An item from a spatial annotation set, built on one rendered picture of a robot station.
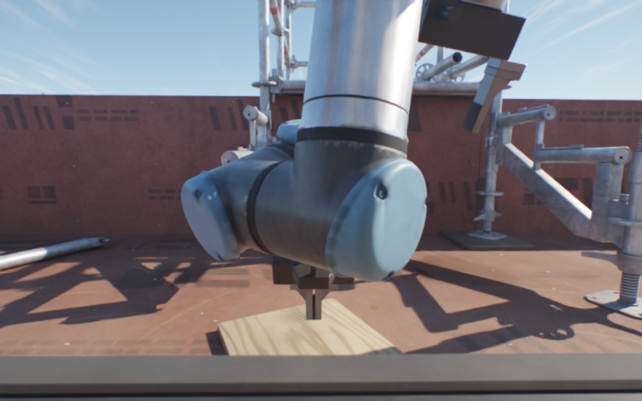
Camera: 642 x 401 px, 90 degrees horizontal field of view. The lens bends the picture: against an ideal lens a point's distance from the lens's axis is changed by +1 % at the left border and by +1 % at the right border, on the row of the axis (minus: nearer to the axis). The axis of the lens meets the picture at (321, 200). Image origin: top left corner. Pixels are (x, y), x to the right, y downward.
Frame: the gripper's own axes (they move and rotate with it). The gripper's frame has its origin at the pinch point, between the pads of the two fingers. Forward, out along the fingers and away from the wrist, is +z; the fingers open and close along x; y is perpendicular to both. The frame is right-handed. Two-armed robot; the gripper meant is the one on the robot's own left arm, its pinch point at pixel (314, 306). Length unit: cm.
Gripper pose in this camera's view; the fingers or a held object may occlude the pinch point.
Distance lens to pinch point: 61.4
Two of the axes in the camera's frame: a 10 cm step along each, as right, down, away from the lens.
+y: -0.2, -5.4, 8.4
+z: -0.1, 8.4, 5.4
